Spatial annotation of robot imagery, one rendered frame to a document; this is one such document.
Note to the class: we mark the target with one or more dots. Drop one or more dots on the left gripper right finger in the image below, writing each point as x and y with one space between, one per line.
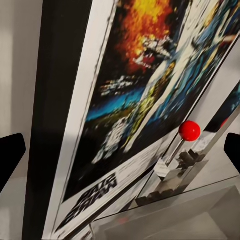
232 148

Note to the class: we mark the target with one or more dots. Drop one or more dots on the poster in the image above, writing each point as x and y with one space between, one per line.
115 80

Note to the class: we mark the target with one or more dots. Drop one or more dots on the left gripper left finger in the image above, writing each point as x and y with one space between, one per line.
12 150

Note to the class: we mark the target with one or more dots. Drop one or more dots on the drop in sink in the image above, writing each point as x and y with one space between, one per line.
208 213

